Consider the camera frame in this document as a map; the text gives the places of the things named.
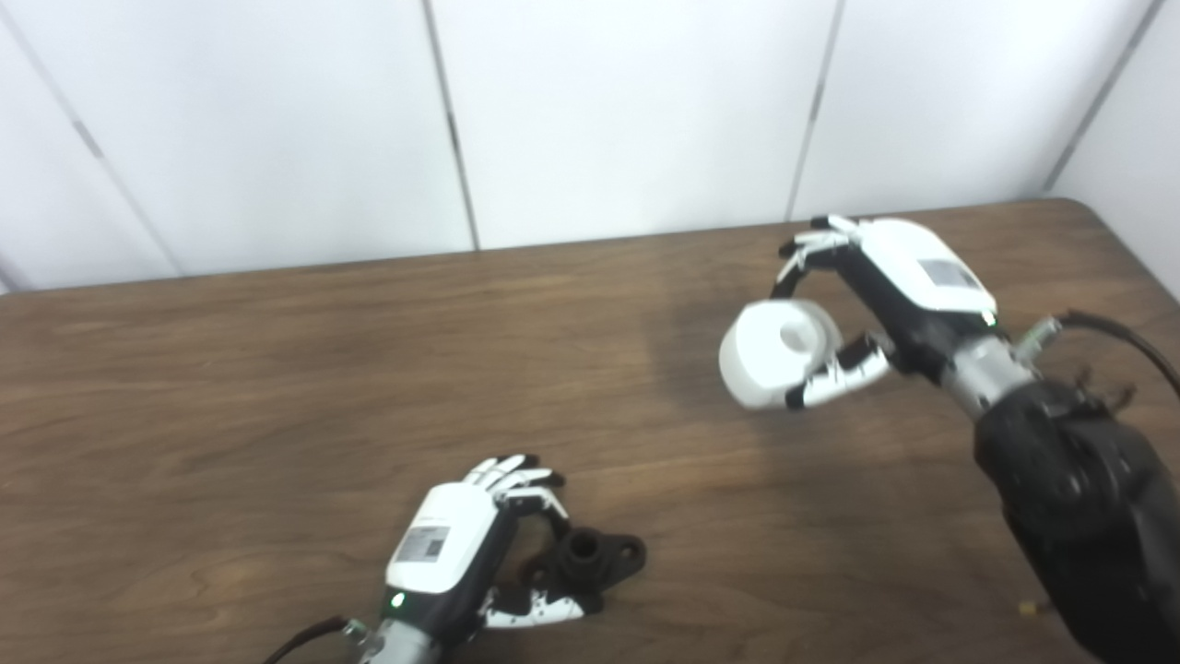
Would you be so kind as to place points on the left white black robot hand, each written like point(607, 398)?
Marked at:
point(438, 544)

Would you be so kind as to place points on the black plastic holder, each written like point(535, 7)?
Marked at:
point(590, 563)

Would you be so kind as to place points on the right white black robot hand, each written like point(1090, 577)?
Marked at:
point(913, 277)

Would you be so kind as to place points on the round white plastic piece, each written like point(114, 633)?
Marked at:
point(765, 360)

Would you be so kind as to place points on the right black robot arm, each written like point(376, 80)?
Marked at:
point(1079, 498)

